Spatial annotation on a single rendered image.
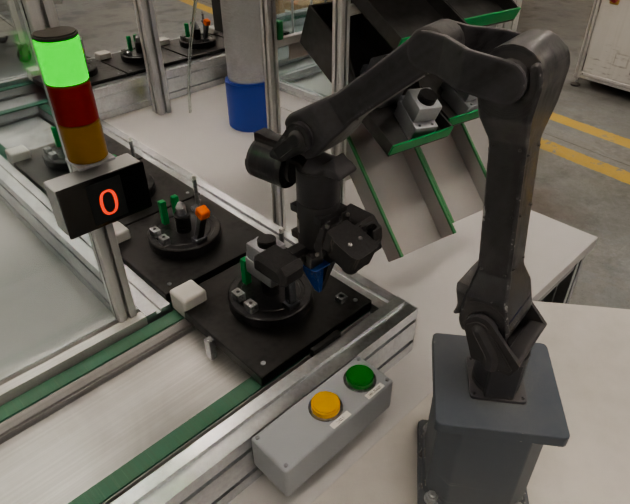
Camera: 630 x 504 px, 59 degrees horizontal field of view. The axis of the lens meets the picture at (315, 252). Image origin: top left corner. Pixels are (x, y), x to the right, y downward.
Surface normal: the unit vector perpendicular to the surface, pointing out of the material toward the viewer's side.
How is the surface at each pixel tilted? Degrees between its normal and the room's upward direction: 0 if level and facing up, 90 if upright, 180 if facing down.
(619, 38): 90
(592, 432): 0
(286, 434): 0
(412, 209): 45
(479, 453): 90
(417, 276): 0
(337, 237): 19
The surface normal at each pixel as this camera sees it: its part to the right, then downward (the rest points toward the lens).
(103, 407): 0.00, -0.81
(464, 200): 0.39, -0.22
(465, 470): -0.15, 0.59
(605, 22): -0.80, 0.36
